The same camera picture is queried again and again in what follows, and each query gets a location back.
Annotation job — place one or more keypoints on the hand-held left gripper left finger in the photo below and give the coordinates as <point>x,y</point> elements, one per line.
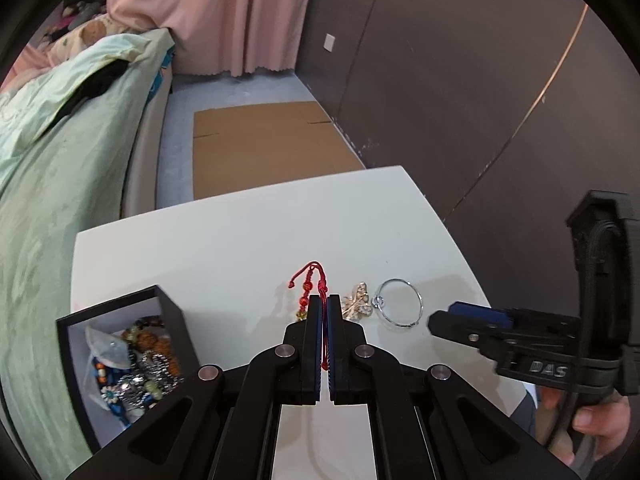
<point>314,355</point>

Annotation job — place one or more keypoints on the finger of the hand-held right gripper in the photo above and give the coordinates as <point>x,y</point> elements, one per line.
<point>480,312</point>

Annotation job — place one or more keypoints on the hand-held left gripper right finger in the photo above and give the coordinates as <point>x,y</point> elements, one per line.
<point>336,360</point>

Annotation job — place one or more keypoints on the black jewelry box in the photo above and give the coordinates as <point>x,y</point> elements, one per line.
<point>175,310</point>

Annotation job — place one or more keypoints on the clear plastic bag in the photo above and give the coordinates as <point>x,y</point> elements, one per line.
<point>107,347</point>

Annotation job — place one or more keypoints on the person's right hand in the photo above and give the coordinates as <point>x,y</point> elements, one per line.
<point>600,417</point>

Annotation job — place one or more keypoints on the gold butterfly brooch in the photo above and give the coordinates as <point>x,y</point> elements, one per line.
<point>357,302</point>

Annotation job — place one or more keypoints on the silver bangle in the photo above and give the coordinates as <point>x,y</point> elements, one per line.
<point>378,302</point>

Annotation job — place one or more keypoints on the white side table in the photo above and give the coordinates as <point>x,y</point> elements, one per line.
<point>275,220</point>

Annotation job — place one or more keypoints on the flat cardboard sheet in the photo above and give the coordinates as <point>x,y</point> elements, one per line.
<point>265,150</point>

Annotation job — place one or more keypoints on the green bedsheet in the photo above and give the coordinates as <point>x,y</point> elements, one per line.
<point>50,260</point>

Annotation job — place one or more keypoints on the blue printed bed skirt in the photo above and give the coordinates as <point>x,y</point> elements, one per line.
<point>162,77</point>

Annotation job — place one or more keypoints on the black cloth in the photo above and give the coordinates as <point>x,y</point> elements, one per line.
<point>100,80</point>

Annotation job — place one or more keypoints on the wide pink curtain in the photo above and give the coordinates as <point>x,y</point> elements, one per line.
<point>225,10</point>

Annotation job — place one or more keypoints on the pale green duvet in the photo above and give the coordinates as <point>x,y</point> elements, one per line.
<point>50,100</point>

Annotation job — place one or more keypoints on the printed cream pillow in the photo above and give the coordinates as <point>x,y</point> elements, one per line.
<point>85,32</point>

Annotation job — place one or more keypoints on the pink cushion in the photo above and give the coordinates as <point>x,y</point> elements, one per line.
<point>25,67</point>

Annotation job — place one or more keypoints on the pile of plush toys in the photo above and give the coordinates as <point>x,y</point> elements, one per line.
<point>75,12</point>

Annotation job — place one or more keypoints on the white wall socket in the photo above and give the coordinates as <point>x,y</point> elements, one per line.
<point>330,42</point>

